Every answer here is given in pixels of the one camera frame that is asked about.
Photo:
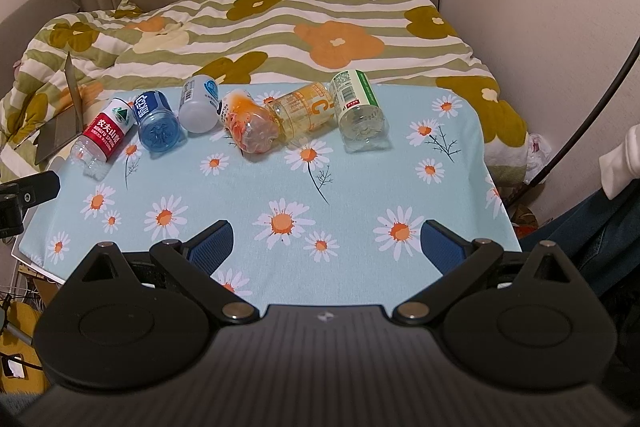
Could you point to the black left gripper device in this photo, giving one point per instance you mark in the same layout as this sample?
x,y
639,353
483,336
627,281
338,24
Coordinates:
x,y
20,195

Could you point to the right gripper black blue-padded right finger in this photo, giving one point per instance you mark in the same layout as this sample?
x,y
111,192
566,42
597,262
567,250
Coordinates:
x,y
462,264

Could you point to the brown cardboard piece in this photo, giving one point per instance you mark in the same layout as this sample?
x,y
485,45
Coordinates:
x,y
64,127

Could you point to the striped floral duvet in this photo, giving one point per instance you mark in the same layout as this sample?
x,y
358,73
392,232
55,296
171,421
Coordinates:
x,y
251,41

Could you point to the daisy print blue tablecloth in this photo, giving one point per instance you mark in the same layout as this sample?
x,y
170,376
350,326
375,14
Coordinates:
x,y
312,224

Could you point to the orange fruit label bottle cup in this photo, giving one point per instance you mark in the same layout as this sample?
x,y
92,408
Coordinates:
x,y
252,127

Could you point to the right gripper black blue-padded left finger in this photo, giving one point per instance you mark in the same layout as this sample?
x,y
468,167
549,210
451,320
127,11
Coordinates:
x,y
191,265

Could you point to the yellow vitamin C bottle cup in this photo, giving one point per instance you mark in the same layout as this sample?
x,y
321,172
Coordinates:
x,y
302,111

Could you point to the grey bed headboard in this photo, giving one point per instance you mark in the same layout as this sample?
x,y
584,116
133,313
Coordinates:
x,y
21,26

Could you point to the dark blue jeans leg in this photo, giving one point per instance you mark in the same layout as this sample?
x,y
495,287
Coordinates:
x,y
599,235

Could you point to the white cloth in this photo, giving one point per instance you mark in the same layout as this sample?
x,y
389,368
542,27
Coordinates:
x,y
622,165

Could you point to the red label bottle cup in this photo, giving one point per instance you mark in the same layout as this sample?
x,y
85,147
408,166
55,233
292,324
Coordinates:
x,y
99,141

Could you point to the white frosted bottle cup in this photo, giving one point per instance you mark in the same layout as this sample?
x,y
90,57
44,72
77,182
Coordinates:
x,y
199,102

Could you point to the blue plastic bottle cup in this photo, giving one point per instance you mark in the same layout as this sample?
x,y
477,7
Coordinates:
x,y
158,126

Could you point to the green white label bottle cup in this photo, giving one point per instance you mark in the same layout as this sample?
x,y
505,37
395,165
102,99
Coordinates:
x,y
359,117

